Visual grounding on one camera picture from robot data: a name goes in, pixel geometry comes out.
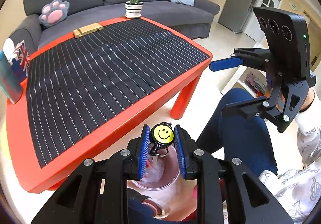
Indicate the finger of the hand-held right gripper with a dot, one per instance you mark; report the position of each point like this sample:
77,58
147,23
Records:
225,63
240,108

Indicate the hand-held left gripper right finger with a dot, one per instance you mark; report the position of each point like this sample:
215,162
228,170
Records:
181,153

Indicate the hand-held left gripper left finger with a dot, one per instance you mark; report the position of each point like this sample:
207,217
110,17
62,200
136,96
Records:
144,153

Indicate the pink waste bin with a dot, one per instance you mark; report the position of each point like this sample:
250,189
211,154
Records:
171,171

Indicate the yellow smiley badge reel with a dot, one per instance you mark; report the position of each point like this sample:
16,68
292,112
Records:
161,133

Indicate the person's right hand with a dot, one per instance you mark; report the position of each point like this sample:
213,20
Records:
309,99

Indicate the white low shelf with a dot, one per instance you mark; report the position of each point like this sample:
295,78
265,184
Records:
238,75

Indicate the white plastic bag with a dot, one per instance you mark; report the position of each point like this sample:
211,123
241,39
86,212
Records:
155,173

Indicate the person's right leg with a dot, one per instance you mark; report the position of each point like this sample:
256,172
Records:
238,133

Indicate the person's leg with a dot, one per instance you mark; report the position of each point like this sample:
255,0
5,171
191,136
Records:
140,212
238,133

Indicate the person's left black shoe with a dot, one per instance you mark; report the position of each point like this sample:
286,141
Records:
136,194

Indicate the white door with arched window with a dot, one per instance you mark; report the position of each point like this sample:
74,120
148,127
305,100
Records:
265,13

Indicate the red table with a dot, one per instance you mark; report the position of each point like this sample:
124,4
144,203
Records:
184,101

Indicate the person's left leg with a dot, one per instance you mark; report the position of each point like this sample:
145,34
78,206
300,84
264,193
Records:
140,212

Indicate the grey refrigerator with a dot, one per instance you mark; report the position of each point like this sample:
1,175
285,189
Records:
238,5

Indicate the black white-striped table mat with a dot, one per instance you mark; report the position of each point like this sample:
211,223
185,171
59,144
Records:
100,75

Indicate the white printed sweater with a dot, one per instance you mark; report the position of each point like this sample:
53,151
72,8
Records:
291,188

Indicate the cactus in striped pot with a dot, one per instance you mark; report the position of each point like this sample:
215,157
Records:
134,8

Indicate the dark grey sofa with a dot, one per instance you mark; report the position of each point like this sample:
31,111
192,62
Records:
105,15

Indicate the wooden phone stand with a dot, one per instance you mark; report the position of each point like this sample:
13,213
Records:
87,30

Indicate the yellow round floor cushion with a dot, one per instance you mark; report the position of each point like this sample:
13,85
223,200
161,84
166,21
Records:
4,143

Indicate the teal thermos bottle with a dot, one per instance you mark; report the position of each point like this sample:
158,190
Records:
10,80

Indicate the flag print tissue box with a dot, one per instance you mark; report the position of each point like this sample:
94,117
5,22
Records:
20,63

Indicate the grey pink paw cushion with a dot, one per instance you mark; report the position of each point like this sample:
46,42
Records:
54,13

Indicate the round wall decoration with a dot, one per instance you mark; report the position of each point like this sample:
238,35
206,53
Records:
294,4

